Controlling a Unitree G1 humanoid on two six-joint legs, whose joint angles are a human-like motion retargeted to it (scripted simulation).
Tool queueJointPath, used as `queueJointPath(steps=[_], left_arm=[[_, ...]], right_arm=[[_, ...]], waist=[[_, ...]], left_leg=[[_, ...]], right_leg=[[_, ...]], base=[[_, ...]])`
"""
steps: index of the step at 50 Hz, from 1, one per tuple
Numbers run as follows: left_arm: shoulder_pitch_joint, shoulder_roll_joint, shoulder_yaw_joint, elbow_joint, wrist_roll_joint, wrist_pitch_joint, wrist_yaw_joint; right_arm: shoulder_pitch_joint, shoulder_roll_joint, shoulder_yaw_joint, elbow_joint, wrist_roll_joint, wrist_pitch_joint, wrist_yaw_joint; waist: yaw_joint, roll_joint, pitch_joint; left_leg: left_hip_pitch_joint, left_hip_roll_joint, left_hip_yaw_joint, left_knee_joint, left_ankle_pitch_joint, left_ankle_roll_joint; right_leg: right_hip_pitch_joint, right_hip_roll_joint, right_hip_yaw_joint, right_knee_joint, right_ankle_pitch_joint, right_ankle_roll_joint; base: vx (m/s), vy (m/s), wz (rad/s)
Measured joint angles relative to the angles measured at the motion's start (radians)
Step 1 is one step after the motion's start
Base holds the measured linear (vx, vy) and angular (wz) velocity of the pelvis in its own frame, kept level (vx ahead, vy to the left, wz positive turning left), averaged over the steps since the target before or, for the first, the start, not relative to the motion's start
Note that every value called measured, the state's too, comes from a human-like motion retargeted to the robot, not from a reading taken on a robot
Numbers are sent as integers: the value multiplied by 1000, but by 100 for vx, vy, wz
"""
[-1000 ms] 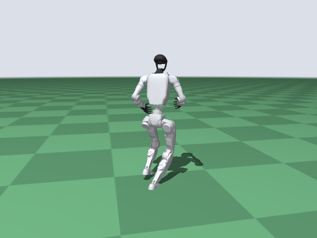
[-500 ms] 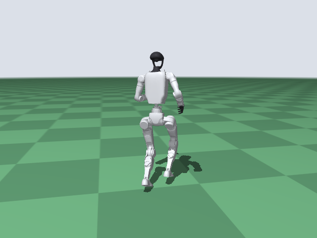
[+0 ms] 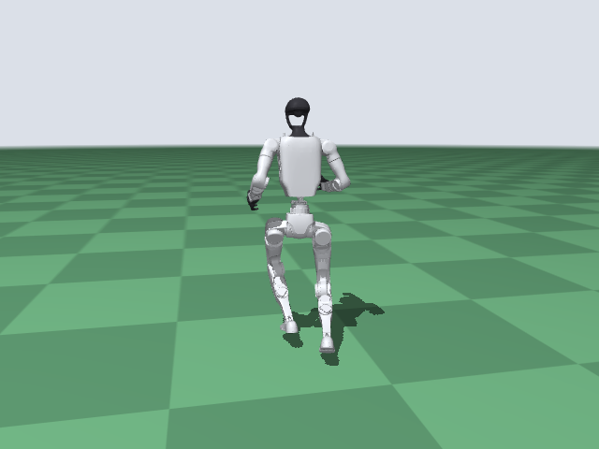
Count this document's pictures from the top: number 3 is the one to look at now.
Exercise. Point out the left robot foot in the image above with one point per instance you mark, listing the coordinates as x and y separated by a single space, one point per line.
289 327

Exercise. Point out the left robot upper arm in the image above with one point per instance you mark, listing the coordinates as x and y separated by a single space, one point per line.
270 148

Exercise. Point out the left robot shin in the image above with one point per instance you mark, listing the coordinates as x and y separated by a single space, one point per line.
280 291

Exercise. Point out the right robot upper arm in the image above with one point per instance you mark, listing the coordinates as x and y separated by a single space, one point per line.
329 150

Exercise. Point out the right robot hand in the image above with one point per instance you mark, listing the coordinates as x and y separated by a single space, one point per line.
322 180

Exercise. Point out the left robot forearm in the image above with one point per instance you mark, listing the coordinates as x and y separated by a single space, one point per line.
255 193

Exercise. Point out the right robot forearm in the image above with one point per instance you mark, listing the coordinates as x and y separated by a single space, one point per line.
329 186

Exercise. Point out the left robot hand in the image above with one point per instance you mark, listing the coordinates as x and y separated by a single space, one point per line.
253 203

